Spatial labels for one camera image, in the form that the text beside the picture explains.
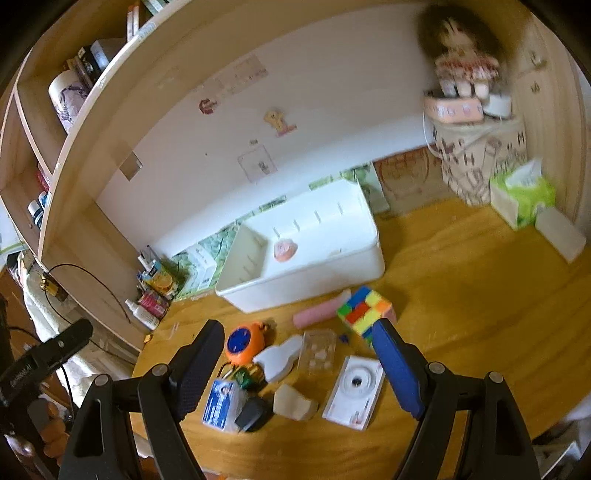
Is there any beige foam block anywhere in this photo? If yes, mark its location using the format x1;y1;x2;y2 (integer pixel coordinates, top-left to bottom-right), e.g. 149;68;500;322
272;383;318;422

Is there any black cable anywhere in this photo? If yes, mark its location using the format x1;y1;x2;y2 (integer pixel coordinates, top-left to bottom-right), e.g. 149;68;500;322
45;263;136;326

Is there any green tissue pack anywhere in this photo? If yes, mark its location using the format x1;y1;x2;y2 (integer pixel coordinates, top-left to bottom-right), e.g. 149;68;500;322
489;159;557;232

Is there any person's left hand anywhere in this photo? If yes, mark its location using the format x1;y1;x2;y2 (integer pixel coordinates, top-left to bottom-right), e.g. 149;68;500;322
28;398;71;468

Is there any white bottle-shaped block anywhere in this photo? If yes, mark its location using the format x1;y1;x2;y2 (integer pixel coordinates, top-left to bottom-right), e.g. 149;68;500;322
253;335;303;384

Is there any pink round case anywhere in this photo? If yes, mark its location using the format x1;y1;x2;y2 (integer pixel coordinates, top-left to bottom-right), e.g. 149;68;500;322
273;237;297;263

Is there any patterned cylindrical basket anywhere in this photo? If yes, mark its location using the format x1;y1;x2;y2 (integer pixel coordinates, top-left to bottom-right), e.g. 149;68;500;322
431;115;527;206

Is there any wooden shelf unit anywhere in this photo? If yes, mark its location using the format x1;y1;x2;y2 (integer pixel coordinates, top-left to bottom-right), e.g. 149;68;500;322
0;0;218;354

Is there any plain white box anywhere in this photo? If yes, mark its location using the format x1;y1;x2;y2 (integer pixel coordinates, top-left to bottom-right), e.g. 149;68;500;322
534;207;587;264

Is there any clear plastic box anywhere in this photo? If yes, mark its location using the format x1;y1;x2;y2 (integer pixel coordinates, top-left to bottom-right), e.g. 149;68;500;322
298;329;337;374

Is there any row of books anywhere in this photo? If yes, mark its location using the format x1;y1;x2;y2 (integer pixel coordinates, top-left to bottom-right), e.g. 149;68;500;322
126;0;178;40

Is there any printed white mug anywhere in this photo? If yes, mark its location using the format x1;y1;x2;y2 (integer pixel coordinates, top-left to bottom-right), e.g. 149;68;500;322
48;69;91;136

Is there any multicoloured puzzle cube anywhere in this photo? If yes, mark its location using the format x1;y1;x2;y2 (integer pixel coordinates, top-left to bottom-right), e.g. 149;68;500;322
336;286;393;349

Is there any black box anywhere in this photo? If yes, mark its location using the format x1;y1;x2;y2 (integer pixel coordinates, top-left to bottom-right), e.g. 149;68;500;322
90;39;126;71

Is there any black power adapter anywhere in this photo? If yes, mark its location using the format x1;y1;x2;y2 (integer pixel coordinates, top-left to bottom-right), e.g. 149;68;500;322
235;397;273;433

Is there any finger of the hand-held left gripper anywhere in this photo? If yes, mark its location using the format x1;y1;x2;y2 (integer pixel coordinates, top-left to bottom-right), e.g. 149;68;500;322
27;318;94;371

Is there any white plastic storage bin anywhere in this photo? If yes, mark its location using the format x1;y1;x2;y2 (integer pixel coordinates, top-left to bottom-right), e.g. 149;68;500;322
215;178;386;312

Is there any white round jar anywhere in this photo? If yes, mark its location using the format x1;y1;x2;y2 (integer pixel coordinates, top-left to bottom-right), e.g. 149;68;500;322
484;93;513;118

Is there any pink can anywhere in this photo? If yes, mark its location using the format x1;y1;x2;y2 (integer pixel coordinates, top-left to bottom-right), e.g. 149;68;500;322
137;291;171;320

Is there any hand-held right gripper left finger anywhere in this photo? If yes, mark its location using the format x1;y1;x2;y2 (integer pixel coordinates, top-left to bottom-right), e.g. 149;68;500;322
58;319;226;480

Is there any dark-haired doll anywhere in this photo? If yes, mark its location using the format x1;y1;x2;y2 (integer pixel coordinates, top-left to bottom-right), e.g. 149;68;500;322
418;4;506;100

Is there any blue and white carton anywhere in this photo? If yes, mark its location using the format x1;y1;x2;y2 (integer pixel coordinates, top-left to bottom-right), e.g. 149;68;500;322
202;377;247;433

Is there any green leaf printed poster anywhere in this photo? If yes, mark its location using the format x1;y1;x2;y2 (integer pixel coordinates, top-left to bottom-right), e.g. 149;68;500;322
172;165;391;301

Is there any paper sketch on wall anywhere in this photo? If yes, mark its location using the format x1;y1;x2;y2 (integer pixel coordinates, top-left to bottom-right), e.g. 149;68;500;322
237;144;279;184

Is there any yellow wall sticker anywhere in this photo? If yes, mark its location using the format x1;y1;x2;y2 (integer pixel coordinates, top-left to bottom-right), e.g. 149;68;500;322
264;108;297;138

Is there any pink rectangular box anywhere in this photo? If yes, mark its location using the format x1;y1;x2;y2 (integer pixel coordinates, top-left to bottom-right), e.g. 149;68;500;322
424;95;485;124

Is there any yellow and green small bottle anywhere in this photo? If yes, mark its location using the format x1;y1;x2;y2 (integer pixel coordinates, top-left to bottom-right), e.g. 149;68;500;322
230;364;266;392

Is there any brown drawing card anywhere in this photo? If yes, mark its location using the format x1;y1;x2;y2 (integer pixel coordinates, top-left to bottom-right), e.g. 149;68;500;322
372;148;455;214

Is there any orange and blue round reel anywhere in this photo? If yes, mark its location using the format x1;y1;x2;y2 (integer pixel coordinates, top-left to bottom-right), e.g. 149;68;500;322
225;322;269;369

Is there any white spray bottle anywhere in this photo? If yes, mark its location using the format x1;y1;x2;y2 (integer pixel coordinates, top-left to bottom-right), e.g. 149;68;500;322
124;299;160;330

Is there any white square box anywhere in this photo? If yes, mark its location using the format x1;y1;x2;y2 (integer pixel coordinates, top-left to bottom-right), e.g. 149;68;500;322
322;354;386;431

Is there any white carton with print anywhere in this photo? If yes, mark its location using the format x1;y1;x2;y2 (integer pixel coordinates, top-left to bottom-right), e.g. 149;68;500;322
185;244;219;292

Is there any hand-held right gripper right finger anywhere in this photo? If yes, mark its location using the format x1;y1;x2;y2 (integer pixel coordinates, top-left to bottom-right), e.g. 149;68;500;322
372;318;541;480

